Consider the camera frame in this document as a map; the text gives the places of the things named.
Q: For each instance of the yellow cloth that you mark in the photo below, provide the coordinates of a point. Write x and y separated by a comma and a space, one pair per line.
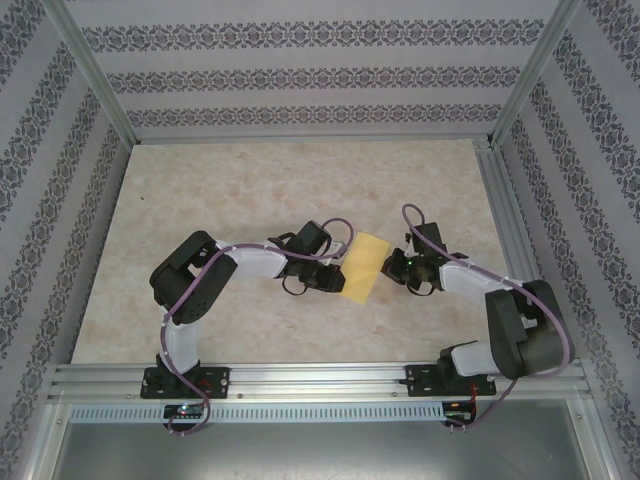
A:
364, 270

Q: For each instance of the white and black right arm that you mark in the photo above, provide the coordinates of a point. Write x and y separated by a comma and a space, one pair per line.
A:
530, 340

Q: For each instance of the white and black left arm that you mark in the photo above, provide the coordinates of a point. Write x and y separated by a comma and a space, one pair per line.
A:
195, 285

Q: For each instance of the grey sheet metal shelf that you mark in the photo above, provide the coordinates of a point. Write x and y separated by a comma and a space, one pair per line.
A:
320, 452

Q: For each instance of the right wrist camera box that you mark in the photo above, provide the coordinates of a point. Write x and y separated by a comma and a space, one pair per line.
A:
410, 244

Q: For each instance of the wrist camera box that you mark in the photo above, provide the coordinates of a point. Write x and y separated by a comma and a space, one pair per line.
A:
410, 244
334, 251

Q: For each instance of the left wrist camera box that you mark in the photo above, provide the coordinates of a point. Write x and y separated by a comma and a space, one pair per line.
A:
334, 251

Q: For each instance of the long aluminium mounting rail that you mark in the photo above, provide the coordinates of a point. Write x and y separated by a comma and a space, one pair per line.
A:
320, 377

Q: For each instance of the aluminium side rail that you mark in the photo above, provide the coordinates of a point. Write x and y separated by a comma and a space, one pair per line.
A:
515, 225

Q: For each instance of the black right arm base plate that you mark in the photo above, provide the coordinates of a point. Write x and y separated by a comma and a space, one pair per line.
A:
420, 382

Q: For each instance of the aluminium frame rail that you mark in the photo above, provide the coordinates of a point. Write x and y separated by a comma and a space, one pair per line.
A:
310, 139

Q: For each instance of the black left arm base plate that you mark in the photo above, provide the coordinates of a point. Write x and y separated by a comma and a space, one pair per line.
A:
217, 382

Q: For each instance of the aluminium frame post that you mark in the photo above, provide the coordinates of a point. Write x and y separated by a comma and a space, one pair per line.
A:
535, 75
95, 75
592, 440
45, 440

